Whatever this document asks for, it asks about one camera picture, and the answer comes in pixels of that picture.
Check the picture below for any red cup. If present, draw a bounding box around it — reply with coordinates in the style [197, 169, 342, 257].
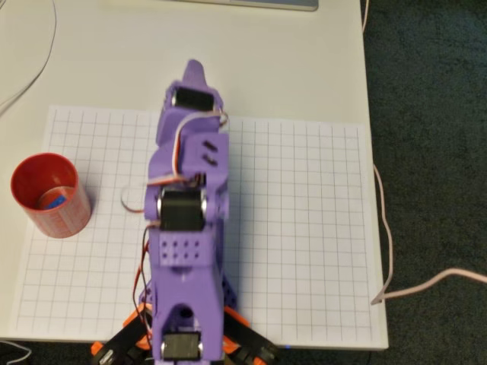
[10, 152, 93, 239]

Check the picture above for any white grid paper sheet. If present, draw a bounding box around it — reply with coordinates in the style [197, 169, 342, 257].
[7, 105, 376, 343]

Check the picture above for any black and orange clamp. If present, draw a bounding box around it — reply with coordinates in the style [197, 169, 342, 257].
[222, 306, 283, 365]
[90, 303, 155, 365]

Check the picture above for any red white black servo wire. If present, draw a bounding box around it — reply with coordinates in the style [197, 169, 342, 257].
[119, 108, 230, 335]

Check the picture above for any thin white cable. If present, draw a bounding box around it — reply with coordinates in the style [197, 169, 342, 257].
[0, 0, 59, 115]
[0, 339, 33, 363]

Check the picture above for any pink cable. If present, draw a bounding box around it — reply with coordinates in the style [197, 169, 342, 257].
[360, 0, 487, 306]

